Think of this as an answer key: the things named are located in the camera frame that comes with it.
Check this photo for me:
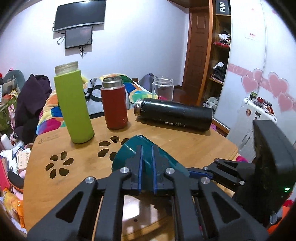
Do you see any wooden wardrobe shelving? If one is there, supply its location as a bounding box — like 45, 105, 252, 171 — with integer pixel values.
174, 1, 231, 105

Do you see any colourful patterned quilt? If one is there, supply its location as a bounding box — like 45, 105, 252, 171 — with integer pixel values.
36, 73, 167, 135

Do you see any small wall monitor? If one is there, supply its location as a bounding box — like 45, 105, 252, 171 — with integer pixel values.
65, 26, 93, 49

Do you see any red thermos bottle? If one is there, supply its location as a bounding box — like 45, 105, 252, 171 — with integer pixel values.
100, 76, 127, 130

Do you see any dark purple jacket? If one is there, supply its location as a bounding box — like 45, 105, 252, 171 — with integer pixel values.
14, 74, 52, 144

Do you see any wall-mounted black television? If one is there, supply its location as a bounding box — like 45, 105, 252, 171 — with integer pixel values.
54, 1, 106, 32

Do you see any green thermos bottle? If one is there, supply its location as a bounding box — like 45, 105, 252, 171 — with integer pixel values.
54, 61, 94, 144

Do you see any black thermos bottle lying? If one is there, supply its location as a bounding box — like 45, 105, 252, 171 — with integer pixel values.
133, 98, 213, 132

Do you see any clear glass jar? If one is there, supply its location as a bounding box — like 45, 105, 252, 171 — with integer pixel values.
152, 75, 174, 101

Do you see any grey plush toy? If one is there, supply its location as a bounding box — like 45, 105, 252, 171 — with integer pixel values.
1, 70, 25, 96

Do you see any white suitcase with stickers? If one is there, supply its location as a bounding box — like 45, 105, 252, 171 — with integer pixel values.
227, 97, 277, 162

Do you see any black FiiO box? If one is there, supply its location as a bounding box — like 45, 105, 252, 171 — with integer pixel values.
215, 0, 231, 15

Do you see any grey backpack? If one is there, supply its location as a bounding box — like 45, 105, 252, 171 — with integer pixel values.
138, 73, 154, 92

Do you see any green storage basket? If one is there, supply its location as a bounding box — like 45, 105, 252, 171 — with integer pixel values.
0, 97, 17, 131

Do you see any teal cup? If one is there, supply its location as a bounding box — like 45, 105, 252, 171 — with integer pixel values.
111, 134, 190, 193

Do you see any white sliding wardrobe door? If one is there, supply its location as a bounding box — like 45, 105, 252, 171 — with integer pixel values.
214, 1, 295, 144

